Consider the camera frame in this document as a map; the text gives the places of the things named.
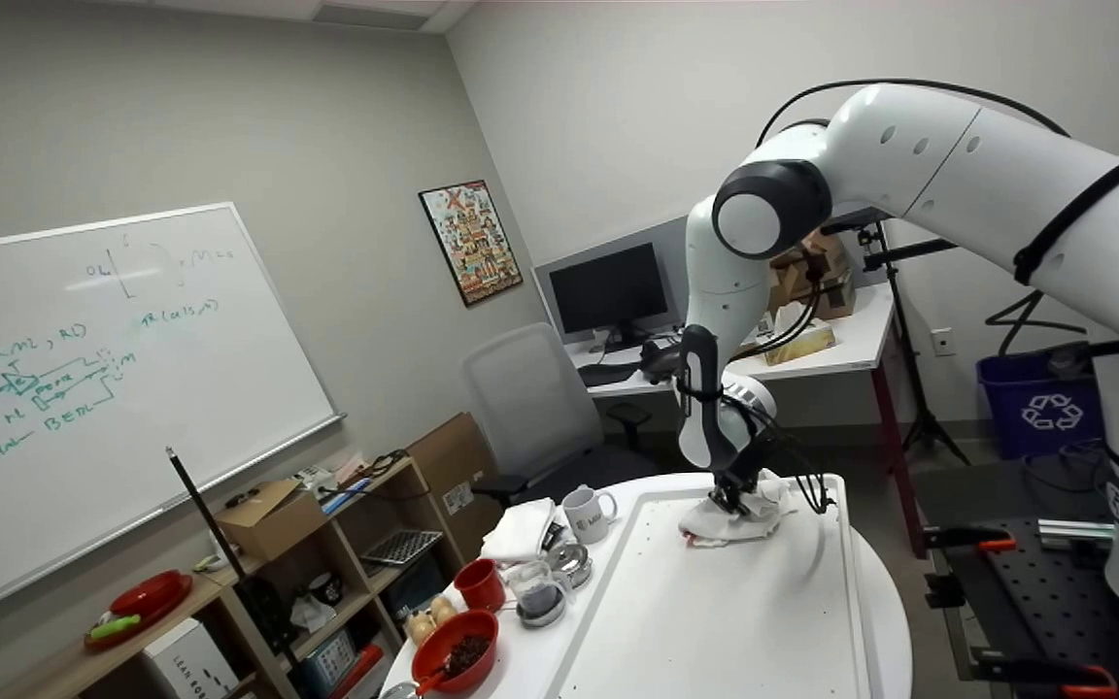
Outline thin black pole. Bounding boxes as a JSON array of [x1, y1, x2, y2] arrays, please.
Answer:
[[163, 443, 295, 658]]

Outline tan wooden block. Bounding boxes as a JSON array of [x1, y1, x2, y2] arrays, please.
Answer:
[[765, 322, 839, 369]]

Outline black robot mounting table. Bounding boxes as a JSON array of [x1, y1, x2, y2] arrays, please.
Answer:
[[914, 513, 1119, 699]]

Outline orange handled clamp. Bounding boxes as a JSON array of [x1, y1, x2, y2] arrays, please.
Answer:
[[969, 643, 1119, 699], [921, 520, 1023, 559]]

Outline black keyboard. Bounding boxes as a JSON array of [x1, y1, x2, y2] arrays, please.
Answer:
[[575, 359, 650, 387]]

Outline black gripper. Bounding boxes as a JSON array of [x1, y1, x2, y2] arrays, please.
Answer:
[[711, 440, 773, 520]]

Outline white desk with red leg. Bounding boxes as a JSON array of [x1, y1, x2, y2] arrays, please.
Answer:
[[575, 287, 929, 564]]

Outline framed colourful poster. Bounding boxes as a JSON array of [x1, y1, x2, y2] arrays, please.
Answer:
[[416, 176, 527, 311]]

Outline cardboard box structure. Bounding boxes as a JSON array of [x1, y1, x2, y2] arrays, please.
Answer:
[[765, 230, 863, 325]]

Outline wooden shelf unit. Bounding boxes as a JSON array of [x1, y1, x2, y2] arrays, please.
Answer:
[[12, 454, 468, 699]]

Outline red cup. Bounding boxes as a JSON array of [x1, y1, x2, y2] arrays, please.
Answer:
[[451, 554, 509, 618]]

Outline black camera stand with boom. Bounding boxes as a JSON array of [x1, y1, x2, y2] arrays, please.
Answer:
[[860, 212, 979, 457]]

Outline red bowl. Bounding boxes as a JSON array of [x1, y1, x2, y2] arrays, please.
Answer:
[[407, 608, 505, 699]]

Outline small metal bowl dark contents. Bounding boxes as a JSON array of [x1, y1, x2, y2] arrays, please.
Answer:
[[514, 577, 571, 633]]

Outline black computer monitor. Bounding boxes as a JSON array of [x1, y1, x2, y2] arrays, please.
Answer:
[[545, 240, 673, 342]]

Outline clear plastic container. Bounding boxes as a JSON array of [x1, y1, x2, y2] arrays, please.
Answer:
[[497, 552, 556, 598]]

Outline white printed box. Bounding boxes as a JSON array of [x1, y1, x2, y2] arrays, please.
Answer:
[[140, 618, 246, 699]]

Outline white mug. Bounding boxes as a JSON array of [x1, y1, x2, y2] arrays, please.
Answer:
[[558, 482, 622, 548]]

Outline green toy vegetable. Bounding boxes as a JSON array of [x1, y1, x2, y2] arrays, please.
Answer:
[[82, 614, 148, 651]]

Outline blue recycling bin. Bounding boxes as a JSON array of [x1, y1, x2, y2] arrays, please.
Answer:
[[977, 347, 1102, 461]]

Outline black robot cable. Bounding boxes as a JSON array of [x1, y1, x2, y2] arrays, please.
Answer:
[[750, 75, 1119, 518]]

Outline red storage box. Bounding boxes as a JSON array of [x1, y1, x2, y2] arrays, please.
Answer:
[[329, 638, 392, 699]]

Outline stack of folded white towels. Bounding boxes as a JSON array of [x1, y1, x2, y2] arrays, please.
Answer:
[[478, 493, 562, 564]]

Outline white plastic tray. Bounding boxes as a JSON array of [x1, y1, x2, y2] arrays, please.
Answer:
[[541, 471, 887, 699]]

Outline whiteboard with green writing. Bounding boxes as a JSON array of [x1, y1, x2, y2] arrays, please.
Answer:
[[0, 199, 344, 638]]

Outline red plastic dish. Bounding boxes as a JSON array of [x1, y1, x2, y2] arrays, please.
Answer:
[[104, 568, 199, 627]]

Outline white towel with red stripes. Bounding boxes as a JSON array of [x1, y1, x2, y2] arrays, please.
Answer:
[[676, 497, 790, 552]]

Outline white office chair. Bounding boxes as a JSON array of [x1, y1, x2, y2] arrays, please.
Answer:
[[462, 320, 610, 489]]

